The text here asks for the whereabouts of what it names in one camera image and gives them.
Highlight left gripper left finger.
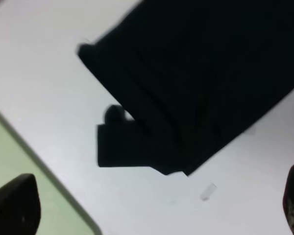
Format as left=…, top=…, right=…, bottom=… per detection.
left=0, top=173, right=41, bottom=235

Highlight black short sleeve shirt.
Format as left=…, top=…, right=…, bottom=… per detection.
left=78, top=0, right=294, bottom=175

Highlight clear tape piece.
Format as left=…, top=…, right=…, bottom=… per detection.
left=200, top=183, right=217, bottom=201

